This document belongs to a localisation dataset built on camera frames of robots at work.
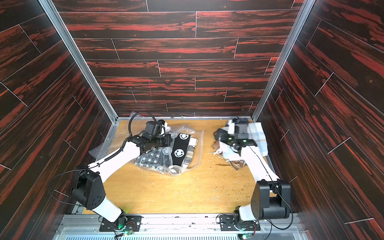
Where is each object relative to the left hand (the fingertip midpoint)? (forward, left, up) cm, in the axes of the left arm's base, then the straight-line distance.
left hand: (174, 139), depth 86 cm
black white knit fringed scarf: (-8, +7, -9) cm, 14 cm away
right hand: (+4, -29, 0) cm, 29 cm away
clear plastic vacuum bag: (+18, +45, -18) cm, 52 cm away
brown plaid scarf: (-8, -38, -14) cm, 41 cm away
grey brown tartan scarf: (+7, -10, -14) cm, 19 cm away
